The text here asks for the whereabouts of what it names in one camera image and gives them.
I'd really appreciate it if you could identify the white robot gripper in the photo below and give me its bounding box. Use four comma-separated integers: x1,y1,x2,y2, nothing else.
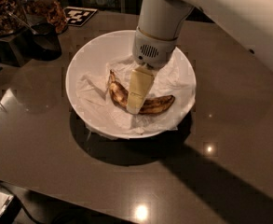
127,28,176,114

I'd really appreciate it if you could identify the black scoop with metal handle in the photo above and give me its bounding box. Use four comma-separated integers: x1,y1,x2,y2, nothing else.
7,11,61,61

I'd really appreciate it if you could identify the white round bowl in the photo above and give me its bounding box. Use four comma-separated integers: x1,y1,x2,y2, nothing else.
66,30,191,139

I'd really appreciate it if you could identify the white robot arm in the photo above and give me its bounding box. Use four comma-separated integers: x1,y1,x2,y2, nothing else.
127,0,273,114

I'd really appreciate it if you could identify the brown overripe banana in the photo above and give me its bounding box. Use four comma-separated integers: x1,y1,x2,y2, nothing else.
108,70,175,115

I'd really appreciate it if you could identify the glass jar of snacks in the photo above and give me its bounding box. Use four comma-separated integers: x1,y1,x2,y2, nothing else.
20,0,67,34

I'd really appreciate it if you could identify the dark box under jar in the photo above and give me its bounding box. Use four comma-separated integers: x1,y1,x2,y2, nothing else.
0,29,32,67

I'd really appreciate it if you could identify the white crumpled paper towel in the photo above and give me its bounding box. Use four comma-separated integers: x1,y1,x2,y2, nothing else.
75,55,196,138

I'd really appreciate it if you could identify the black white fiducial marker card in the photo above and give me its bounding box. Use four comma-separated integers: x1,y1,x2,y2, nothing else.
64,7,97,27

